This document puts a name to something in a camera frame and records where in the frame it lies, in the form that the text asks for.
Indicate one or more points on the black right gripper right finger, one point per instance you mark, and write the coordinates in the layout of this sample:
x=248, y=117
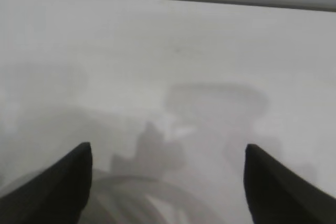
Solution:
x=278, y=197

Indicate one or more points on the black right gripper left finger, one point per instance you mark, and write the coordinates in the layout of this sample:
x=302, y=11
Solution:
x=52, y=195

